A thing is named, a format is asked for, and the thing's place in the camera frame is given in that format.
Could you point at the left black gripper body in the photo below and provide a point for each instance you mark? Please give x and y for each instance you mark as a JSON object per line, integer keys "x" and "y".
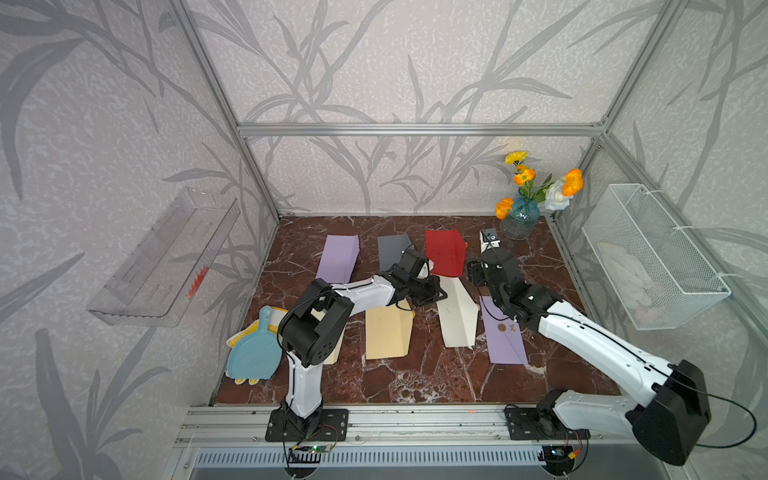
{"x": 422, "y": 293}

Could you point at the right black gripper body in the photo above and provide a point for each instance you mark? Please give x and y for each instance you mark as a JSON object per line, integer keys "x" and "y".
{"x": 477, "y": 276}

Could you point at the tan kraft envelope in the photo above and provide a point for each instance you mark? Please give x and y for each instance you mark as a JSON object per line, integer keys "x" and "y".
{"x": 388, "y": 331}

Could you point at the grey envelope with gold seal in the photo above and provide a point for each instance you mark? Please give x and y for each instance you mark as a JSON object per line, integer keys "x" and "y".
{"x": 391, "y": 248}

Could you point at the cream white envelope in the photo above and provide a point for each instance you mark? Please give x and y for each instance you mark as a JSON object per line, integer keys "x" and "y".
{"x": 458, "y": 314}

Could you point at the red envelope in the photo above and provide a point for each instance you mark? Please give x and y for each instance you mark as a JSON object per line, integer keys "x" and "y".
{"x": 447, "y": 250}

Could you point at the lilac envelope with gold seal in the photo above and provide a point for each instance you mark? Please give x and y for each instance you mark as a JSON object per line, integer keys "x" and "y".
{"x": 338, "y": 258}

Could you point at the pale yellow envelope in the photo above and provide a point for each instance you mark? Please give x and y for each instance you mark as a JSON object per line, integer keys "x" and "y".
{"x": 333, "y": 357}

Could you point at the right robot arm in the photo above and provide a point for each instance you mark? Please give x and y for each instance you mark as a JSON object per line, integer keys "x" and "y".
{"x": 665, "y": 407}

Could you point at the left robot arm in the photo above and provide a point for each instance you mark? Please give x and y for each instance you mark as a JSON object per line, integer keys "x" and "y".
{"x": 310, "y": 330}

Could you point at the blue glass vase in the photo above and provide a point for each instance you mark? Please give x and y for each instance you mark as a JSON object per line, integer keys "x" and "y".
{"x": 518, "y": 217}

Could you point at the white cloth in basket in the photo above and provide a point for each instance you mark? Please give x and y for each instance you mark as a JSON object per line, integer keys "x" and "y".
{"x": 632, "y": 282}

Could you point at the right small circuit board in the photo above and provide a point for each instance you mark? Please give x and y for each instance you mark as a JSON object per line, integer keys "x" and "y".
{"x": 560, "y": 462}

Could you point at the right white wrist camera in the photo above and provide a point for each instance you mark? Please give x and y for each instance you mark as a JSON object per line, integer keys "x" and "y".
{"x": 489, "y": 239}

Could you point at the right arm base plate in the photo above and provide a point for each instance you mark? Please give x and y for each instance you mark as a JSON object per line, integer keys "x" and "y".
{"x": 528, "y": 423}

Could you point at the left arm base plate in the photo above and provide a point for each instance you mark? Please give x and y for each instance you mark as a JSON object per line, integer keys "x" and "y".
{"x": 329, "y": 425}

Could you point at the white wire basket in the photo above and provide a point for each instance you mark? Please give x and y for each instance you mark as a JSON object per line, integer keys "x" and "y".
{"x": 687, "y": 284}

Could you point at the horizontal aluminium frame bar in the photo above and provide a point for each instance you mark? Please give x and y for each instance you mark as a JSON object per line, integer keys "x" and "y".
{"x": 419, "y": 129}

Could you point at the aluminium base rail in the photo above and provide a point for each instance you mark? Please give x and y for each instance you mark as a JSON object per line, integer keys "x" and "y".
{"x": 367, "y": 425}

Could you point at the clear acrylic wall shelf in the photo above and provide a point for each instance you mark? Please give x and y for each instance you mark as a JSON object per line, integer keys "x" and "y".
{"x": 149, "y": 288}

